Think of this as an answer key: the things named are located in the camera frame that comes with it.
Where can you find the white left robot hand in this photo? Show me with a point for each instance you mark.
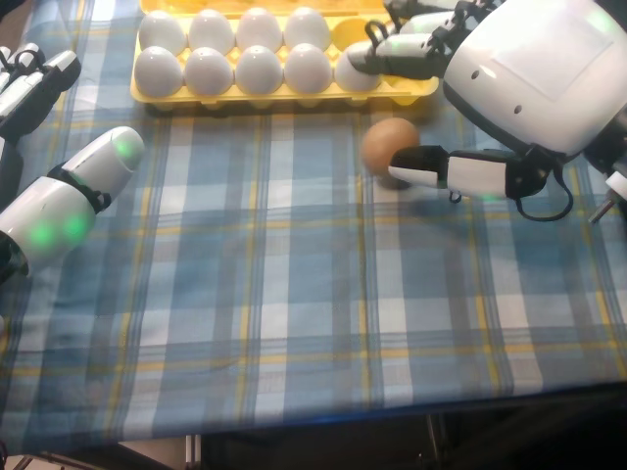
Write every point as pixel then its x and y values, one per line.
pixel 34 88

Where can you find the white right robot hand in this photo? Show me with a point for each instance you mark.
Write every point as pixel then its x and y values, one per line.
pixel 529 73

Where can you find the tan brown egg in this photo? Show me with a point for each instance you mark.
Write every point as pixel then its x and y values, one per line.
pixel 387 137

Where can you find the yellow egg carton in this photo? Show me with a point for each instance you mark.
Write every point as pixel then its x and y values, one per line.
pixel 220 100

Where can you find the blue plaid tablecloth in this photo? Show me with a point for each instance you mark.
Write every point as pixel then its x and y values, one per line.
pixel 294 294

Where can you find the metal table leg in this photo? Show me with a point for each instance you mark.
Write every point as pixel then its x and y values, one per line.
pixel 192 453

